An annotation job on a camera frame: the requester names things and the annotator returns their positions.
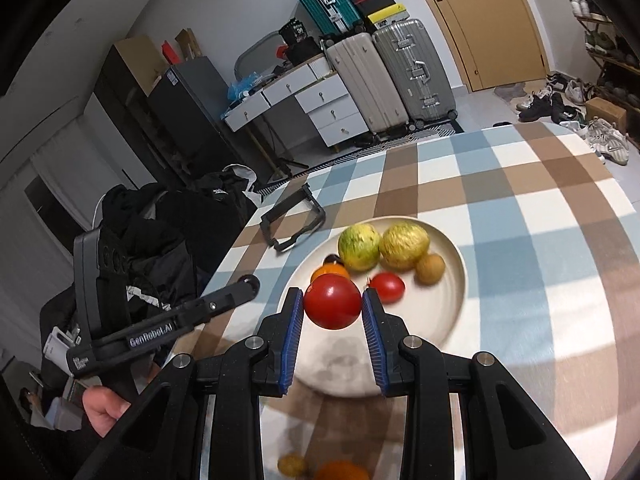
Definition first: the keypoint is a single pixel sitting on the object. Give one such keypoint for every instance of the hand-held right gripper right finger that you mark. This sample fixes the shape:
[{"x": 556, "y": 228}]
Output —
[{"x": 375, "y": 340}]

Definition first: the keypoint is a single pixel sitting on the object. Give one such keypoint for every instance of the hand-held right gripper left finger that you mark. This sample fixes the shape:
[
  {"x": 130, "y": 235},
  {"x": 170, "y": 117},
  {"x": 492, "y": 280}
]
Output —
[{"x": 292, "y": 340}]

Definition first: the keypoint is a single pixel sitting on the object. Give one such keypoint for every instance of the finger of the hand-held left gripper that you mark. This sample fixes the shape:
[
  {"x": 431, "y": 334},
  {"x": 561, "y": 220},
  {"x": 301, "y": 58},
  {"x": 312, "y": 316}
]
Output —
[{"x": 220, "y": 302}]

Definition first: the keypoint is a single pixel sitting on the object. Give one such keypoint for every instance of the red tomato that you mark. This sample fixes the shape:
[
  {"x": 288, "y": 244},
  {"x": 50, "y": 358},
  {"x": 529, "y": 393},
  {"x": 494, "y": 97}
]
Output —
[
  {"x": 386, "y": 286},
  {"x": 332, "y": 303}
]

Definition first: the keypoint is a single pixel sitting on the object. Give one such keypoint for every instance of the cream round plate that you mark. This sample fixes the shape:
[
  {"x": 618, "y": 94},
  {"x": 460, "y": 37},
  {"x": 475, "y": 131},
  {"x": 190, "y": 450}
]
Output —
[{"x": 430, "y": 320}]

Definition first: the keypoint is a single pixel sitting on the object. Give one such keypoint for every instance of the orange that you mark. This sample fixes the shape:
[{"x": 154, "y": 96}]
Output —
[
  {"x": 342, "y": 472},
  {"x": 330, "y": 274}
]

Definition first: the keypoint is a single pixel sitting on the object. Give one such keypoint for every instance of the dark purple plum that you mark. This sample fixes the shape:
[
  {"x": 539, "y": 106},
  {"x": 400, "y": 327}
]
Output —
[{"x": 331, "y": 259}]

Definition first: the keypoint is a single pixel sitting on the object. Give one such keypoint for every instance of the brown kiwi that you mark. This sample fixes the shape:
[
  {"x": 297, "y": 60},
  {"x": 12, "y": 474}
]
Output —
[
  {"x": 430, "y": 268},
  {"x": 292, "y": 465}
]

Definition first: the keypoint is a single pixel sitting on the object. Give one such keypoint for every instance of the green striped guava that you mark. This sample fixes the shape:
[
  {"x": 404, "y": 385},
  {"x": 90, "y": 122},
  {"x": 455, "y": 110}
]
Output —
[{"x": 358, "y": 246}]

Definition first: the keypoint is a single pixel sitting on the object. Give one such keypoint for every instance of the yellowish guava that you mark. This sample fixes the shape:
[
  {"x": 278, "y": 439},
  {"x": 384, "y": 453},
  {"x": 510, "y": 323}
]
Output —
[{"x": 404, "y": 246}]

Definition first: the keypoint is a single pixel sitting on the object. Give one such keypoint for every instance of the person's left hand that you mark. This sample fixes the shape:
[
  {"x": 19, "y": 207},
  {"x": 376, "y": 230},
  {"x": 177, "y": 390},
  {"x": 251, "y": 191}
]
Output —
[{"x": 102, "y": 410}]

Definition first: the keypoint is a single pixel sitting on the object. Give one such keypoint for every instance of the pile of black clothes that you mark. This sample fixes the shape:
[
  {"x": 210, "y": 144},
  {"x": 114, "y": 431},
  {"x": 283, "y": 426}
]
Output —
[{"x": 160, "y": 230}]

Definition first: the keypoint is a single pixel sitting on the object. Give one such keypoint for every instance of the black tripod stand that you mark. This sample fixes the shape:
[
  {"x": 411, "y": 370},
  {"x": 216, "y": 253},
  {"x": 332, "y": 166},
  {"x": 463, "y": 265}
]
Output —
[{"x": 280, "y": 160}]

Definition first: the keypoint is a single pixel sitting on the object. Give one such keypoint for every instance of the checked tablecloth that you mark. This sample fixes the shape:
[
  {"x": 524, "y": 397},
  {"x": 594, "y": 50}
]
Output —
[{"x": 525, "y": 240}]

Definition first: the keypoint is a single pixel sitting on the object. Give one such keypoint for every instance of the black wardrobe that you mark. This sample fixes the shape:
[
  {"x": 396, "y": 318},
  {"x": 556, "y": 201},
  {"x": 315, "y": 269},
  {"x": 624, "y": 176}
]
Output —
[{"x": 125, "y": 115}]

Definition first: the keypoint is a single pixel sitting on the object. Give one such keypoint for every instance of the dark grey refrigerator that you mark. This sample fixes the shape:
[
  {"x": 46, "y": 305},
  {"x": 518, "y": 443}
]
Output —
[{"x": 195, "y": 115}]

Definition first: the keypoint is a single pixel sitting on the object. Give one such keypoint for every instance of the blue plastic bag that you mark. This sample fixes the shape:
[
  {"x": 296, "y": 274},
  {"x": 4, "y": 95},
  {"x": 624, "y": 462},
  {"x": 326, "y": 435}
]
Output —
[{"x": 243, "y": 87}]

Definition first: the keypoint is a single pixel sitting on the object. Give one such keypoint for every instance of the white desk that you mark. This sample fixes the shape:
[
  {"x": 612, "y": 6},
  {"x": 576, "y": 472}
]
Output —
[{"x": 280, "y": 92}]

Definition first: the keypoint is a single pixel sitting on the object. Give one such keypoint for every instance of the white drawer cabinet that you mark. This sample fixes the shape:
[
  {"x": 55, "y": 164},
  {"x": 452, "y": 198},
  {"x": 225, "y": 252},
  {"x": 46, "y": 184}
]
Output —
[{"x": 332, "y": 110}]

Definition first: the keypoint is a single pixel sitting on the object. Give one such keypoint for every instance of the large cardboard box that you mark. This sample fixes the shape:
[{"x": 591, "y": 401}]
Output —
[{"x": 137, "y": 62}]

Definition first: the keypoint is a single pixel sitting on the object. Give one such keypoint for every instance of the red box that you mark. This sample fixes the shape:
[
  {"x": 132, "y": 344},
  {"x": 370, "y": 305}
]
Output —
[{"x": 170, "y": 52}]

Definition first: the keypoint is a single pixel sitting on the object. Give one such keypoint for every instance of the beige suitcase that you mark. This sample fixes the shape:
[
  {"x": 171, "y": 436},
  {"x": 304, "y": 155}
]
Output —
[{"x": 365, "y": 85}]

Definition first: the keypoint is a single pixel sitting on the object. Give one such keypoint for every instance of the red cap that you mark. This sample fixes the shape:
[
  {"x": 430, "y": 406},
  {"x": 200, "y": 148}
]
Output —
[{"x": 281, "y": 51}]

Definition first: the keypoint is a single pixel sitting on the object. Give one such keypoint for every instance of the brown paper box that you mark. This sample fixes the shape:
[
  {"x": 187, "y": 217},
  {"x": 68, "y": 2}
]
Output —
[{"x": 189, "y": 44}]

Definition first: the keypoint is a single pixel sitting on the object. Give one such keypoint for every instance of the silver suitcase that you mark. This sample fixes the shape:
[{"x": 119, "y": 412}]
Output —
[{"x": 415, "y": 70}]

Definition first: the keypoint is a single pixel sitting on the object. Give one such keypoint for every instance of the black printed bag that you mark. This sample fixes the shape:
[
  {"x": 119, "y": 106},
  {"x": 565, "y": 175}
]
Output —
[{"x": 293, "y": 31}]

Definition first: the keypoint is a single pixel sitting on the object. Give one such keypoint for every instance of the grey door mat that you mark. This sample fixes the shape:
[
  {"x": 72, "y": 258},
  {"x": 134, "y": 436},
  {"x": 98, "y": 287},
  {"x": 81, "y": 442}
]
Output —
[{"x": 512, "y": 90}]

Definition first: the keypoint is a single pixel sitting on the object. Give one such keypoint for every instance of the scattered sneakers pile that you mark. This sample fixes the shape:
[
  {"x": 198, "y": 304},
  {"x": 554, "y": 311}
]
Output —
[{"x": 565, "y": 105}]

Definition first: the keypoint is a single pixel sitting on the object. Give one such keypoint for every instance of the small cardboard box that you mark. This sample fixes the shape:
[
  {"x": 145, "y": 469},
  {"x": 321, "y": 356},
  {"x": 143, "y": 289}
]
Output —
[{"x": 605, "y": 112}]

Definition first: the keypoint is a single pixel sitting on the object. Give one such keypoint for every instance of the yellow and black shoebox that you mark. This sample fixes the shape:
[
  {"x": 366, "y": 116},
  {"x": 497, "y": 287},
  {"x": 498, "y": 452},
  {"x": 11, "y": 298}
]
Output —
[{"x": 386, "y": 14}]

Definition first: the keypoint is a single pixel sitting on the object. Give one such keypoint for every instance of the wooden door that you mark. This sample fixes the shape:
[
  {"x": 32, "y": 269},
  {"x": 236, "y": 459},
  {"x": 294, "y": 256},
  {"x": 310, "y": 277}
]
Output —
[{"x": 490, "y": 25}]

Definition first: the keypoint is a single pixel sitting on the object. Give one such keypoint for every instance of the plain black shoebox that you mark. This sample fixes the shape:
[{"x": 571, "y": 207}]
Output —
[{"x": 380, "y": 2}]

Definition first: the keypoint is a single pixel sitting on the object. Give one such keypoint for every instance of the wooden shoe rack with shoes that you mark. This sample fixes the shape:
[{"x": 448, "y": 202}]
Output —
[{"x": 600, "y": 40}]

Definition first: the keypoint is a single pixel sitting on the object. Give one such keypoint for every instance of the black phone bracket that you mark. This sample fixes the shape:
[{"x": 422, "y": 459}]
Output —
[{"x": 280, "y": 212}]

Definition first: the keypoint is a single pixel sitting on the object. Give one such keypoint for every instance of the grey arched mirror frame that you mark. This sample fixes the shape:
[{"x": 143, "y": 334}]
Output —
[{"x": 250, "y": 55}]

